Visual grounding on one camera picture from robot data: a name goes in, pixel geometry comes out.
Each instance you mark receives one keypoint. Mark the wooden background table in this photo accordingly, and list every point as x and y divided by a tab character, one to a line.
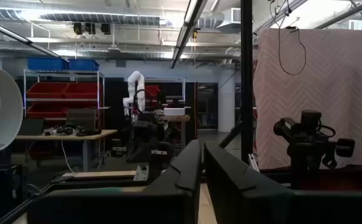
75	136
178	118

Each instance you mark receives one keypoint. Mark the blue storage bin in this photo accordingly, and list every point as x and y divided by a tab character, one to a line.
47	64
84	65

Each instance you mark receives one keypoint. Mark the pink quilted moving blanket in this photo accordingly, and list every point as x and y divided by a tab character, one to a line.
339	93

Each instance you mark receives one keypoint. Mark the dark equipment case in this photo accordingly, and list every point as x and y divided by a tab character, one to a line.
81	119

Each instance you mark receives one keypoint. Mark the black ceiling spotlight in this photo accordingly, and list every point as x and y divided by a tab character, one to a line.
90	28
77	28
105	29

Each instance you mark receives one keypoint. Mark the black background robot arm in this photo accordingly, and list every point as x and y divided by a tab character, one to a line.
146	137

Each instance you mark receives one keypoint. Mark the red storage bin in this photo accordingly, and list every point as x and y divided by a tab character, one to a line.
82	91
45	91
44	111

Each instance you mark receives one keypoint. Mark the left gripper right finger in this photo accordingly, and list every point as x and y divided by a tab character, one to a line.
262	208

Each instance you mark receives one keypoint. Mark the white ceiling air unit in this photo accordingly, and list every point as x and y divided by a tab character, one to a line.
229	21

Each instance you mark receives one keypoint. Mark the white box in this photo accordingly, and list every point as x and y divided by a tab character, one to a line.
174	111

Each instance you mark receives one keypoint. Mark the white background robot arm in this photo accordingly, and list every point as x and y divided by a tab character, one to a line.
136	81

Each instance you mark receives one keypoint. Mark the metal shelf rack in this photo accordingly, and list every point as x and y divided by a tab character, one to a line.
98	93

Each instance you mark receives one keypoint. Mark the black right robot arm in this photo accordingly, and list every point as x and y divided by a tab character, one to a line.
305	143

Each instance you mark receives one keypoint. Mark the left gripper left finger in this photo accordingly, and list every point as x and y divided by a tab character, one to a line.
122	208

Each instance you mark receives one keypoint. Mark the white desk lamp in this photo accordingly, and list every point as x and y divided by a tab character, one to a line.
0	109

